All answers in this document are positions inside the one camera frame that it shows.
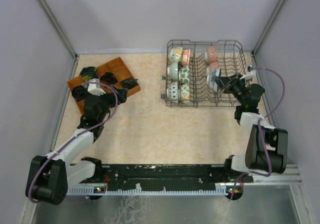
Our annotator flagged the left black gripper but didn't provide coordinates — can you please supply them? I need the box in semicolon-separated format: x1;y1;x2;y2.
91;85;128;122

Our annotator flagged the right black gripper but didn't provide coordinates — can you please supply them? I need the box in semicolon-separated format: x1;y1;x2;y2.
212;73;246;105

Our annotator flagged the blue white floral bowl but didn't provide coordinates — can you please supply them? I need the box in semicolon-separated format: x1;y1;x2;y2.
206;68;221;92

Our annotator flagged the pink bowl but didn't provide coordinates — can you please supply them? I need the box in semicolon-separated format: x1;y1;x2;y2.
204;46;217;64
206;61;219;75

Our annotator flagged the orange green star bowl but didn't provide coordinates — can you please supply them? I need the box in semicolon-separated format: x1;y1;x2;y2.
180;83;190;104

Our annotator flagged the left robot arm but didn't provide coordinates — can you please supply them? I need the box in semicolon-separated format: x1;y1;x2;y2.
25;86;128;205

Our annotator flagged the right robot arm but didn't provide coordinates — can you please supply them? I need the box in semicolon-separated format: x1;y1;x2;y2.
214;74;288;182

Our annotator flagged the green leaf rolled cloth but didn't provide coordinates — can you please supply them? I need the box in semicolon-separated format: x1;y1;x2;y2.
120;77;138;90

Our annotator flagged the orange flower rolled cloth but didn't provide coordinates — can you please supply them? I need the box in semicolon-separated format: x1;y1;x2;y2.
100;72;118;85

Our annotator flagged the wooden compartment tray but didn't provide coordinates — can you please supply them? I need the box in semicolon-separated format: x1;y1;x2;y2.
67;57;141;115

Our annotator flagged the yellow flower dark cloth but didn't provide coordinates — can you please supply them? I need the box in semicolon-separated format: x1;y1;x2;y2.
79;66;99;82

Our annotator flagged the blue flower rolled cloth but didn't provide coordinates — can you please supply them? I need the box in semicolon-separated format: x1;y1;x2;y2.
71;86;88;102

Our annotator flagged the green leaf bowl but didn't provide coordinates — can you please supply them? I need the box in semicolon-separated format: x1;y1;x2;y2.
178;66;190;84

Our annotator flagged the orange patterned bowl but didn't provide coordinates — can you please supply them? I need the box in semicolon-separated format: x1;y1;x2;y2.
181;49;191;66

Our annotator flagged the blue dotted bowl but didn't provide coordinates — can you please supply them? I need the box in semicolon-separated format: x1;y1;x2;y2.
166;81;180;101

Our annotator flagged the pale green bowl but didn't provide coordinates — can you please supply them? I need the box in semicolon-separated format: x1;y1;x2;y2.
167;61;180;81

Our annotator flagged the yellow blue patterned bowl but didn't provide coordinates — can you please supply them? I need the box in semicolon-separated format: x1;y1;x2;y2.
168;47;183;63

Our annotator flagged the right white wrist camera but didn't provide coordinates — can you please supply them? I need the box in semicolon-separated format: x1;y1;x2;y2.
240;65;256;81

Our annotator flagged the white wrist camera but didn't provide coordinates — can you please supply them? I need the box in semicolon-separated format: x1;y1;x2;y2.
87;78;106;96
240;65;256;81

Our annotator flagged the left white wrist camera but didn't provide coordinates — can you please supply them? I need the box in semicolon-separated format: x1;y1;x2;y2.
87;78;106;96

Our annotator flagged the grey wire dish rack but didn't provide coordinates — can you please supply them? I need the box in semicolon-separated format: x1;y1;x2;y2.
161;40;248;107

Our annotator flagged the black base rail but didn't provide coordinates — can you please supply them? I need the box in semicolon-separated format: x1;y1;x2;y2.
82;164;240;195

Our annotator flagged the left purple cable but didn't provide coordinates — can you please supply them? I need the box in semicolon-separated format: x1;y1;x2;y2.
26;81;119;204

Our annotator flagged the purple cable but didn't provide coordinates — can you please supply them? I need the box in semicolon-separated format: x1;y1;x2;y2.
229;66;286;201
26;81;119;204

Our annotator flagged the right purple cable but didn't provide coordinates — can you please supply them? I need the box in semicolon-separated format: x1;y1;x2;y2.
229;66;286;201

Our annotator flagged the aluminium frame rail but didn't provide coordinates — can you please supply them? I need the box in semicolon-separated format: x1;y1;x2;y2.
251;164;302;185

